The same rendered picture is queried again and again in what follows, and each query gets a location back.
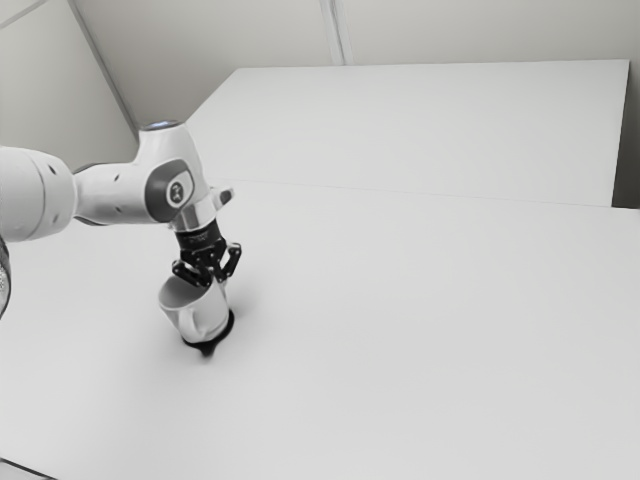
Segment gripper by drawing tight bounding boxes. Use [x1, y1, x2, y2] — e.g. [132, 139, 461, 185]
[171, 220, 243, 290]

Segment white mug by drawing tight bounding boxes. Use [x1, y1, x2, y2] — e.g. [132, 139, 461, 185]
[157, 275, 232, 345]

